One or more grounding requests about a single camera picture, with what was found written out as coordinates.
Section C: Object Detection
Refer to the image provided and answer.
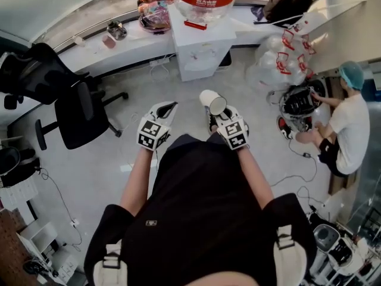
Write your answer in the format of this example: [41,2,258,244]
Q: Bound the red paper label strip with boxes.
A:
[183,20,208,31]

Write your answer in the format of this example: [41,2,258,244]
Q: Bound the black device with cables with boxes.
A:
[279,79,327,123]

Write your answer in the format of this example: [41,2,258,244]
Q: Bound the cream backpack strap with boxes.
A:
[273,225,307,286]
[93,240,129,286]

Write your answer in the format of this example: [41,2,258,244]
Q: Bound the white shelf unit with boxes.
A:
[17,220,80,282]

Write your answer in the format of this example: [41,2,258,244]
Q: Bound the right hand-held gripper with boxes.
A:
[205,105,249,151]

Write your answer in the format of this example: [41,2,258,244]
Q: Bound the coiled white cable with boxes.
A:
[149,63,170,82]

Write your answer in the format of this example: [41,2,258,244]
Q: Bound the black office chair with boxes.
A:
[0,42,129,151]

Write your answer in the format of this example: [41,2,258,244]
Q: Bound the thin white cable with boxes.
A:
[252,0,367,25]

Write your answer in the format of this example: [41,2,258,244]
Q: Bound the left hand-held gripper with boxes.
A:
[136,101,179,151]

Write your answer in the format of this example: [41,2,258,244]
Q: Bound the person's left forearm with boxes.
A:
[120,147,155,217]

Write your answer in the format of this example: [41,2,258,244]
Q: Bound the person's black shirt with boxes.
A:
[84,140,318,286]

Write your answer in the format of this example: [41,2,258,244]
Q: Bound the person's right forearm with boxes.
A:
[236,147,274,211]

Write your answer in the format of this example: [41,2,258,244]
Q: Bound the clear tube with pink contents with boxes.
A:
[101,34,117,49]

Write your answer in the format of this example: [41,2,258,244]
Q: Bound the long white cable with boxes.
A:
[118,113,140,133]

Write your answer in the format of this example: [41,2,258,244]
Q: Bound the white and black case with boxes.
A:
[309,223,368,281]

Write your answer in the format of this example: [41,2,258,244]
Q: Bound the bag of clear empty bottles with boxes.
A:
[246,30,317,88]

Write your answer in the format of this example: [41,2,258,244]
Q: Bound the black cable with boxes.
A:
[40,168,83,250]

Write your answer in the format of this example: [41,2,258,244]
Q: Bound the black and white trash bin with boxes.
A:
[217,51,232,71]

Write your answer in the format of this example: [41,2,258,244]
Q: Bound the glass teapot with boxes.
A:
[106,20,128,41]

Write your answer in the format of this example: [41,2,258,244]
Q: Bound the white cup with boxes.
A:
[198,89,227,116]

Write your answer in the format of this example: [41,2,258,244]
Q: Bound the person's right shoe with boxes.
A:
[208,112,220,134]

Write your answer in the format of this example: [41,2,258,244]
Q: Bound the person's dark shorts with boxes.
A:
[166,133,248,160]

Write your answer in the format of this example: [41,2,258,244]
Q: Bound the pile of black bags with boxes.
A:
[0,146,41,187]

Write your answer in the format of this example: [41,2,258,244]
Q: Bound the white water dispenser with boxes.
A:
[168,3,238,82]

